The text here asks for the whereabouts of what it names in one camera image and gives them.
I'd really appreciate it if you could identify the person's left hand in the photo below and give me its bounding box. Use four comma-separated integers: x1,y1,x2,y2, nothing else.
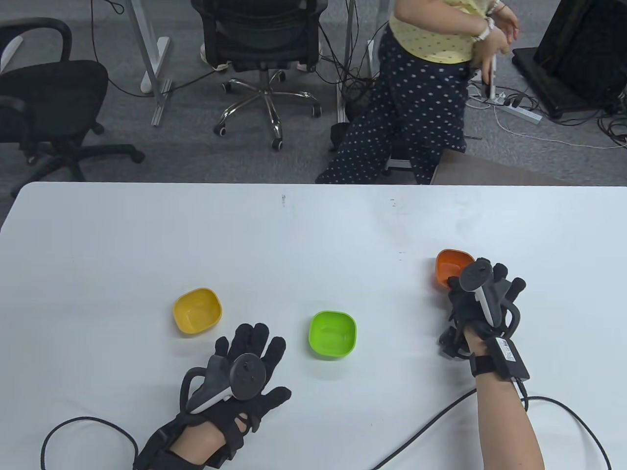
135,322,292,470

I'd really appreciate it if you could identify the person's right hand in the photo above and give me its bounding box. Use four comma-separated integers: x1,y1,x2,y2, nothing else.
437,258,527,361

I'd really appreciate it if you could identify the orange small dish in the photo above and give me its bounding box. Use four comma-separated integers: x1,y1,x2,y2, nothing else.
434,249,475,290

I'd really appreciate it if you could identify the yellow small dish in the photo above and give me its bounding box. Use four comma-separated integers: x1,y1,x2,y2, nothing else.
173,288,223,335

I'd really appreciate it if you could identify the green small dish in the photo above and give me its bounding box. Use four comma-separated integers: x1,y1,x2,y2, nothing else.
308,310,357,360

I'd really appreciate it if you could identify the person's right forearm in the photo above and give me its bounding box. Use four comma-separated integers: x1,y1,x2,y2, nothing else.
464,343,545,470

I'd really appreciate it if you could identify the black right hand controller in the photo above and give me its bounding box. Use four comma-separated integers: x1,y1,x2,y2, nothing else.
459,260,523,338

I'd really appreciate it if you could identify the black hand controller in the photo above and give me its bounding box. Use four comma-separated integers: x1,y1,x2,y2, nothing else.
180,353,267,416
459,260,523,338

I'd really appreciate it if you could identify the black left hand controller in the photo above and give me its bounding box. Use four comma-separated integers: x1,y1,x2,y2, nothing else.
180,353,267,416

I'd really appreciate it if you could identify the brown cardboard sheet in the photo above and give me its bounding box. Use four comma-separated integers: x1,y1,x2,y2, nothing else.
431,147,579,187

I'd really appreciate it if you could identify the white power strip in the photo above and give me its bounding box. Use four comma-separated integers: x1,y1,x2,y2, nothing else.
495,104,543,125

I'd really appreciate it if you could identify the black mesh chair chrome base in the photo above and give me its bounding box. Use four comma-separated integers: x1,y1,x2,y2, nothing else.
191,0,330,151

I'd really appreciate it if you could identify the black office chair with armrests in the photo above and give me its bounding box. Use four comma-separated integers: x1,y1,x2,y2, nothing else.
0,18,145,196

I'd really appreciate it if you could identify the white desk leg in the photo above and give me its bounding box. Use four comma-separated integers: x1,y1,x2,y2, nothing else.
128,0,172,94

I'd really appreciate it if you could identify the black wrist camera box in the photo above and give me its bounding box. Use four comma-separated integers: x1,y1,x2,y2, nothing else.
485,335,531,382

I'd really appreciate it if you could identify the black cable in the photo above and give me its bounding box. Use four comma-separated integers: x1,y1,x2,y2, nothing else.
513,378,613,470
40,416,140,470
371,388,480,470

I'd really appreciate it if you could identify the aluminium frame rail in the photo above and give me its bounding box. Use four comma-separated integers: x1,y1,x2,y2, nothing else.
151,78,173,128
336,0,355,124

